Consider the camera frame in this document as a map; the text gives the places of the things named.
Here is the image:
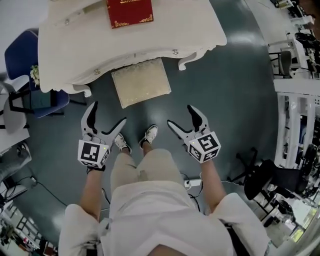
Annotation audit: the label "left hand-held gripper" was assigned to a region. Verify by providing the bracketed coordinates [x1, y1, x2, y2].
[77, 101, 128, 169]

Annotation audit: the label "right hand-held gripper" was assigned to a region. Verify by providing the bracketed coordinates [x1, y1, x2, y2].
[166, 104, 222, 165]

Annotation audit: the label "cream cushioned stool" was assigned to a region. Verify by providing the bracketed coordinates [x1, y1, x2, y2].
[111, 58, 172, 109]

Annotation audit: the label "white dressing table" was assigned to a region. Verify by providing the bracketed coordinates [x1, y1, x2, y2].
[37, 0, 228, 98]

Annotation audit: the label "person's right forearm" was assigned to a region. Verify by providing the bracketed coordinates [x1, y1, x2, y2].
[199, 159, 228, 216]

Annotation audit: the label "person's left forearm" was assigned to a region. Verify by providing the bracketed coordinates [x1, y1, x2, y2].
[80, 166, 107, 223]

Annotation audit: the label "person's left white shoe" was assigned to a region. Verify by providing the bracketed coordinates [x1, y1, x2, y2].
[113, 132, 133, 154]

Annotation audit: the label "person's white shoe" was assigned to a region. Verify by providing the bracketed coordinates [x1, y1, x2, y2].
[138, 124, 159, 150]
[113, 132, 133, 154]

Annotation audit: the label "person's right white shoe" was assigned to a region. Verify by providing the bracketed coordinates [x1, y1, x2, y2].
[138, 124, 159, 150]

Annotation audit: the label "person's right leg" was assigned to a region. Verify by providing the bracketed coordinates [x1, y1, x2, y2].
[142, 141, 154, 158]

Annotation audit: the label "white power strip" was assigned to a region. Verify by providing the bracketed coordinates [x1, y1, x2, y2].
[183, 178, 202, 188]

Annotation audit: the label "person's beige shorts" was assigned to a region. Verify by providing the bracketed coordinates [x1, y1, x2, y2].
[109, 148, 186, 201]

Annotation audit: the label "white flower bouquet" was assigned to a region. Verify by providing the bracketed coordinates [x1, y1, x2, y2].
[29, 64, 41, 87]

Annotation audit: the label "grey shell chair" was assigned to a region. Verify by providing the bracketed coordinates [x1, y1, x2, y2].
[0, 74, 31, 136]

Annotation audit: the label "plain white table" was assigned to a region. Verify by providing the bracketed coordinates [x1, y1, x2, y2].
[0, 124, 31, 154]

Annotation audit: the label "black office chair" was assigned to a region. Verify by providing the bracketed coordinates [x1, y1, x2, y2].
[228, 146, 311, 202]

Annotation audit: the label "person's white shirt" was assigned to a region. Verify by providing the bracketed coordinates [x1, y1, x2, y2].
[57, 183, 273, 256]

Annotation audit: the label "white metal shelf rack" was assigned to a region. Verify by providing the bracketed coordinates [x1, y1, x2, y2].
[273, 76, 320, 171]

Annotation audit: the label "blue upholstered chair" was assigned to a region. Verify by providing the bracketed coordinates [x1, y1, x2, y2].
[4, 29, 71, 119]

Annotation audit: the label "grey padded chair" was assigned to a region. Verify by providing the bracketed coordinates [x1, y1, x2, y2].
[271, 49, 294, 78]

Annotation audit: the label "red hardcover book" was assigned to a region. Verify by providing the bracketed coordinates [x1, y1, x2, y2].
[106, 0, 155, 30]

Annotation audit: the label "person's head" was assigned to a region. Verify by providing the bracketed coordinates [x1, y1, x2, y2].
[149, 243, 236, 256]

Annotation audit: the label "small white table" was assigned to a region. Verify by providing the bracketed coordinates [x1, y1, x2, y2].
[268, 36, 314, 74]

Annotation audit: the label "vase of white flowers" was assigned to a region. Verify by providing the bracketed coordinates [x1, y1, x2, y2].
[307, 46, 317, 64]

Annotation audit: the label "white floor cable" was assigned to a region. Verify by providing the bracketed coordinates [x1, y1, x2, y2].
[219, 178, 245, 186]

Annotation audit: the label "black floor cable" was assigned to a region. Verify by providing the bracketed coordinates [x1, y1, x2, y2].
[14, 174, 68, 209]

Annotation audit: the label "black shoulder strap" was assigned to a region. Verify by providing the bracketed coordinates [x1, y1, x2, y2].
[224, 223, 245, 256]

